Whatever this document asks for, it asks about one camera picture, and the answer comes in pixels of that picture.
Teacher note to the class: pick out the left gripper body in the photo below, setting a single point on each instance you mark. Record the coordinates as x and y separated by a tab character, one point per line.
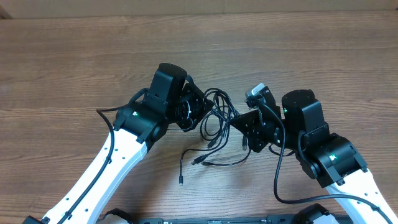
193	107

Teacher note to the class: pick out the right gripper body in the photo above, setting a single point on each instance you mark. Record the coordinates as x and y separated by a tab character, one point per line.
254	128

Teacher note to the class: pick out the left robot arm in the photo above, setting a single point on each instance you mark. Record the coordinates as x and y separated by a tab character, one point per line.
171	98

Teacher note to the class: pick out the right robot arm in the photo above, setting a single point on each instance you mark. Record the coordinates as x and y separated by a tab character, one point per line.
332	160

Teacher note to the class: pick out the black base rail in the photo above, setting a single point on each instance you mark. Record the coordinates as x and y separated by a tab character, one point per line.
269	219

